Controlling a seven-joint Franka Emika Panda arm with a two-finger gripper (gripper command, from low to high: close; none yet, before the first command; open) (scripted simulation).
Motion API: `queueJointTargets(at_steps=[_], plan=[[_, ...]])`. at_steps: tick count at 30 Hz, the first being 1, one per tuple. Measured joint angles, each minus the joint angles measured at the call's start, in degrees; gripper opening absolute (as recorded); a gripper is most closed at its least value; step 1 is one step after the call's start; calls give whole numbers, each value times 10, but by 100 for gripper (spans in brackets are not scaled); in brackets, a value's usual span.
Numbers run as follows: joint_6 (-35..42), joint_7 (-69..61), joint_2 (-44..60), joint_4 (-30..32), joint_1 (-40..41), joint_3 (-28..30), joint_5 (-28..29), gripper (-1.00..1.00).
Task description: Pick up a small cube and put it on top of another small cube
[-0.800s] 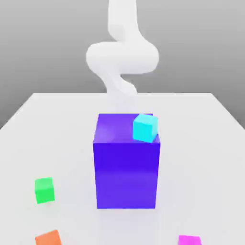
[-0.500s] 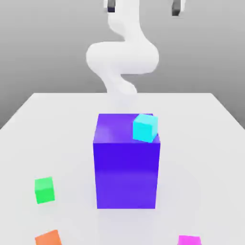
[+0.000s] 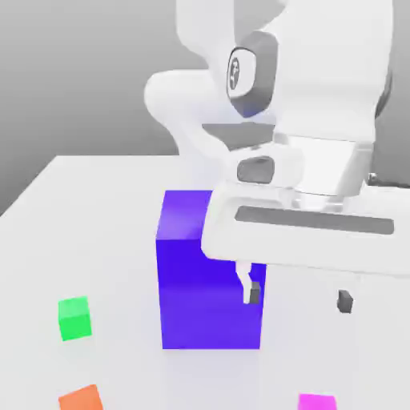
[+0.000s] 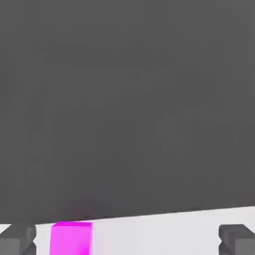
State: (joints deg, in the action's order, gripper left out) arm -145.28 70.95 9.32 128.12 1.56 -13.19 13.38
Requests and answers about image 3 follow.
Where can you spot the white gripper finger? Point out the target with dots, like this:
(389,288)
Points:
(345,301)
(247,288)

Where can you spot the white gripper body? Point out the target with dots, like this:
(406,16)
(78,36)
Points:
(288,243)

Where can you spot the small magenta cube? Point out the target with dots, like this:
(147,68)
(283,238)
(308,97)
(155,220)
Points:
(317,403)

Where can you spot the small orange cube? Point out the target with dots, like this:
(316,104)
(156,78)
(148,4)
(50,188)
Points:
(81,400)

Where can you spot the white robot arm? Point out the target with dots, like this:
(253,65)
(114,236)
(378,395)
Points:
(320,80)

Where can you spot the small green cube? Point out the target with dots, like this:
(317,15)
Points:
(75,320)

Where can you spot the large blue box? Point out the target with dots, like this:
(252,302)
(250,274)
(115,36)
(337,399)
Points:
(205,307)

